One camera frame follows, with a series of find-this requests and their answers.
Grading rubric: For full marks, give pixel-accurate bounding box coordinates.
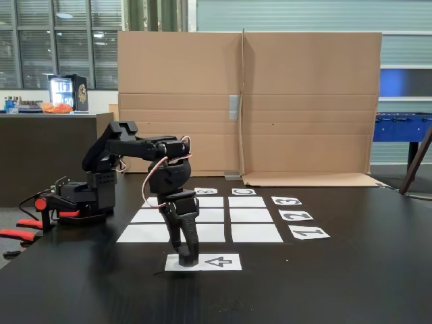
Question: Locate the white arrow paper sheet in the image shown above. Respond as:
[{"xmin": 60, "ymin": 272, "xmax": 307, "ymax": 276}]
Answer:
[{"xmin": 164, "ymin": 253, "xmax": 243, "ymax": 271}]

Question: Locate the paper sheet number 3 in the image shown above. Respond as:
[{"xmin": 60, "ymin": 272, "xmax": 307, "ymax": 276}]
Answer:
[{"xmin": 271, "ymin": 196, "xmax": 302, "ymax": 206}]

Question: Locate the paper sheet number 2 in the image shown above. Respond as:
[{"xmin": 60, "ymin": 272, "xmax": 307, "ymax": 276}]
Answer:
[{"xmin": 278, "ymin": 210, "xmax": 315, "ymax": 221}]

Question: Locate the paper sheet number 1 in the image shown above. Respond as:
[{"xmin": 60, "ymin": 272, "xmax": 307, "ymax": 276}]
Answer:
[{"xmin": 288, "ymin": 227, "xmax": 331, "ymax": 240}]

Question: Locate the black lit mini fridge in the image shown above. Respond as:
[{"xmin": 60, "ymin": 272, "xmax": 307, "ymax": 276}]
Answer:
[{"xmin": 48, "ymin": 74, "xmax": 89, "ymax": 113}]

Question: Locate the red and black clamp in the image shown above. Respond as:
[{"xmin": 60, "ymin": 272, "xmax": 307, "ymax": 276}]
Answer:
[{"xmin": 33, "ymin": 192, "xmax": 82, "ymax": 234}]

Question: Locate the bowl of orange snacks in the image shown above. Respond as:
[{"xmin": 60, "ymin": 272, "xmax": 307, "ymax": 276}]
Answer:
[{"xmin": 36, "ymin": 102, "xmax": 74, "ymax": 114}]

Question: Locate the dark brown counter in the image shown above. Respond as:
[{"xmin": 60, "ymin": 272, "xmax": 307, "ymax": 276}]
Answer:
[{"xmin": 0, "ymin": 113, "xmax": 114, "ymax": 207}]

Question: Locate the large brown cardboard sheet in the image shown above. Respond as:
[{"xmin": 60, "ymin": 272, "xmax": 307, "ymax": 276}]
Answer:
[{"xmin": 108, "ymin": 28, "xmax": 385, "ymax": 188}]

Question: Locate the blue box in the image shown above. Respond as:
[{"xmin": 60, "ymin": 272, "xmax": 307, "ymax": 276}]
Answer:
[{"xmin": 3, "ymin": 96, "xmax": 20, "ymax": 115}]

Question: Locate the blue foosball table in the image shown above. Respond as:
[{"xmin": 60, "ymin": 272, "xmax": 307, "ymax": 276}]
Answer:
[{"xmin": 373, "ymin": 112, "xmax": 432, "ymax": 173}]

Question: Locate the dark wooden stand leg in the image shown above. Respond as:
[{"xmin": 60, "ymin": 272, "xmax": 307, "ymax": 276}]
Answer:
[{"xmin": 399, "ymin": 127, "xmax": 432, "ymax": 195}]

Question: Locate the black power cable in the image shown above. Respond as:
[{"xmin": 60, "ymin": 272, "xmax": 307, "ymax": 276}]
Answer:
[{"xmin": 18, "ymin": 191, "xmax": 47, "ymax": 217}]

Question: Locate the red clamp handle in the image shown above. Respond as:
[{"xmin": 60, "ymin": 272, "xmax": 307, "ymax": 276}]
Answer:
[
  {"xmin": 0, "ymin": 228, "xmax": 36, "ymax": 244},
  {"xmin": 16, "ymin": 219, "xmax": 44, "ymax": 230}
]

